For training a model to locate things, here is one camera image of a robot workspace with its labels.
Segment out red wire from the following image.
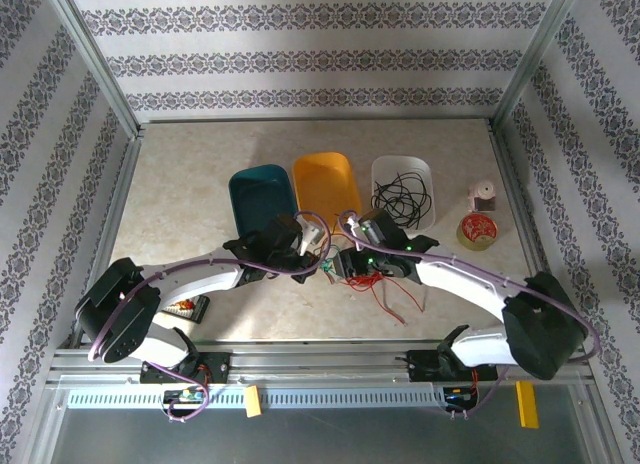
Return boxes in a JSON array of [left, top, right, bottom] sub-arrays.
[[344, 271, 396, 298], [367, 276, 427, 327]]

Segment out green wire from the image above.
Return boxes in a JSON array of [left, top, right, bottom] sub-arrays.
[[319, 256, 344, 285]]

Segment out black wire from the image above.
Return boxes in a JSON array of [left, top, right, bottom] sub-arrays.
[[371, 169, 434, 230]]

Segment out teal plastic bin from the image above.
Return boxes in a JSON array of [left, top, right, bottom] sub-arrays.
[[228, 163, 299, 235]]

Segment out white plastic bin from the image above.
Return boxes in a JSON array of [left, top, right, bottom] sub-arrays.
[[370, 155, 437, 234]]

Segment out orange plastic bin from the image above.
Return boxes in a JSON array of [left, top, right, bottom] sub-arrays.
[[292, 152, 363, 226]]

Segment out red patterned tape roll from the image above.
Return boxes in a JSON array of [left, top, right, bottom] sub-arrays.
[[457, 213, 500, 252]]

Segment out small white spool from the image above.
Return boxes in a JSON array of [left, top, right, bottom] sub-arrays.
[[468, 180, 498, 213]]

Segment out black board with orange plugs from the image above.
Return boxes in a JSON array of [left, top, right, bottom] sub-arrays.
[[162, 294, 211, 325]]

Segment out orange plastic block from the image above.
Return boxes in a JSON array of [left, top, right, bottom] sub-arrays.
[[244, 385, 264, 418]]

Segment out small black connector board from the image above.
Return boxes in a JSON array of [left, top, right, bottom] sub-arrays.
[[443, 386, 480, 411]]

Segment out small colourful connector board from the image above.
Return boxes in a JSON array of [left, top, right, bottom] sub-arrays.
[[163, 387, 209, 406]]

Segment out yellow plastic block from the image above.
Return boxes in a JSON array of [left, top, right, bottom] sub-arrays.
[[516, 381, 541, 430]]

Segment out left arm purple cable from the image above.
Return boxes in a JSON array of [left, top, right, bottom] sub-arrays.
[[88, 210, 332, 423]]

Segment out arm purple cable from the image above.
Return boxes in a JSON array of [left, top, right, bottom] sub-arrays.
[[338, 211, 603, 423], [88, 210, 332, 423]]

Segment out aluminium frame rail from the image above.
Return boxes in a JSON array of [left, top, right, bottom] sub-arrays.
[[46, 339, 596, 386]]

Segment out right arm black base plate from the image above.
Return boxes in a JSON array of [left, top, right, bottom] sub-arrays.
[[394, 348, 499, 384]]

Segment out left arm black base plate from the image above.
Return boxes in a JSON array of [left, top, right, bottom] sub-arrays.
[[139, 351, 234, 385]]

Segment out grey slotted cable duct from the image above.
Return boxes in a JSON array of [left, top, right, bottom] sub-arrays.
[[66, 386, 450, 411]]

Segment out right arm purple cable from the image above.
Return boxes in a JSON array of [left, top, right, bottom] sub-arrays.
[[338, 211, 603, 423]]

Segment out aluminium frame post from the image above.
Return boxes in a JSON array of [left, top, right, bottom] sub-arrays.
[[491, 0, 587, 126], [42, 0, 143, 141]]

